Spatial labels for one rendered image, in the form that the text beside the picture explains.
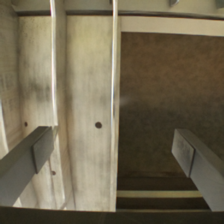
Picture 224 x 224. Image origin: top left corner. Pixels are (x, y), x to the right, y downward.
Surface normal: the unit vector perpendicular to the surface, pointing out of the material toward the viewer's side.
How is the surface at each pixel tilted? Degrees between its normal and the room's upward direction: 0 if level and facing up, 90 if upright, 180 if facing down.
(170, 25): 0
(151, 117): 32
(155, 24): 0
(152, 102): 17
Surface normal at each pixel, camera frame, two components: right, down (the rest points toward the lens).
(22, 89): -0.01, 0.15
